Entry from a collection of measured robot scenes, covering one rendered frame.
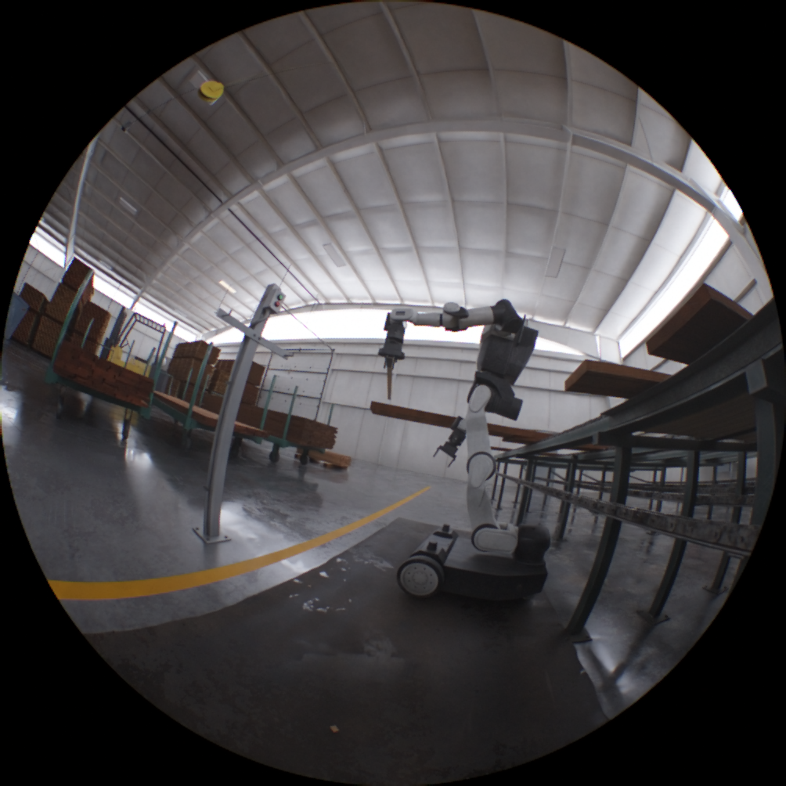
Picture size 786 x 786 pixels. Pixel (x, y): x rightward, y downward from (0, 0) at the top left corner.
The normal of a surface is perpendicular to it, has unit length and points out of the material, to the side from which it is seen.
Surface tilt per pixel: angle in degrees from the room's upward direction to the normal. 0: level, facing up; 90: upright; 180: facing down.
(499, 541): 90
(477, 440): 90
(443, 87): 171
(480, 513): 90
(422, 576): 90
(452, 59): 177
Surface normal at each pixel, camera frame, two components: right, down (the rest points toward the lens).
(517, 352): -0.31, -0.26
